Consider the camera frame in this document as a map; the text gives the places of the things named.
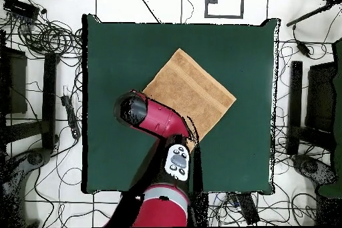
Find tan terry towel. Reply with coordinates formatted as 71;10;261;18
142;47;237;152

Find black flat panel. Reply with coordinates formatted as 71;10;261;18
0;47;28;115
305;61;337;134

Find dark green table cloth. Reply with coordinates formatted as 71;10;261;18
81;13;281;195

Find black power strip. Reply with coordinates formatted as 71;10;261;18
234;193;261;226
60;94;81;140

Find black stand beam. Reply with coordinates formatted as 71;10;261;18
41;52;57;150
286;60;303;156

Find black power adapter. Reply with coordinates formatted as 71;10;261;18
295;39;312;58

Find black tripod rod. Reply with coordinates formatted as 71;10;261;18
286;0;342;27

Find grey square frame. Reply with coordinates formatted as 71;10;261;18
204;0;244;19

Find tangled black cables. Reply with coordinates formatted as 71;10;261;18
0;0;83;63

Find black switch box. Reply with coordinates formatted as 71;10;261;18
3;0;41;21

